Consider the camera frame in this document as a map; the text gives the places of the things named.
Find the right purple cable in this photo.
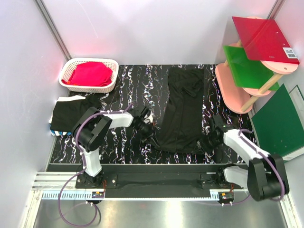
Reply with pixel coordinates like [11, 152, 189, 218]
[196, 128, 285, 206]

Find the light green folder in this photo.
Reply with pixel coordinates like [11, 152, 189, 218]
[223, 46, 274, 90]

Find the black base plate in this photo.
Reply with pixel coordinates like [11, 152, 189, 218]
[76, 172, 241, 199]

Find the purple cable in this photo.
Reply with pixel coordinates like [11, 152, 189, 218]
[196, 128, 285, 206]
[57, 103, 133, 226]

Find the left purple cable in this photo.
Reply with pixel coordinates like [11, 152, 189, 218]
[57, 103, 133, 226]

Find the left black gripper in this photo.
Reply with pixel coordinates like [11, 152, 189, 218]
[133, 120, 160, 147]

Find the white plastic basket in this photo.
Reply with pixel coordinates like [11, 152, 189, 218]
[58, 58, 119, 93]

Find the folded black t shirt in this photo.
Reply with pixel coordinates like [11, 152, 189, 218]
[51, 95, 101, 132]

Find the aluminium rail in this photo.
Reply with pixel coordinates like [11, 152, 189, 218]
[32, 172, 291, 191]

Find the pink wooden shelf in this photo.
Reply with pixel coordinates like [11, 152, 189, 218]
[215, 17, 299, 114]

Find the black graphic t shirt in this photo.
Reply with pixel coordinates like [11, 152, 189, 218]
[151, 67, 204, 154]

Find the pink t shirt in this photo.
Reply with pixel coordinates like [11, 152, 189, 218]
[66, 62, 113, 87]

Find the dark green binder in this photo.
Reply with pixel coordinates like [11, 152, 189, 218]
[252, 85, 304, 161]

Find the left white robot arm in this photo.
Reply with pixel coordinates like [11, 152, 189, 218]
[72, 105, 159, 188]

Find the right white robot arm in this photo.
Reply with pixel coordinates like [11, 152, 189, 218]
[197, 115, 289, 201]

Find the red folder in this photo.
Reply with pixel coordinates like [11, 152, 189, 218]
[232, 17, 300, 65]

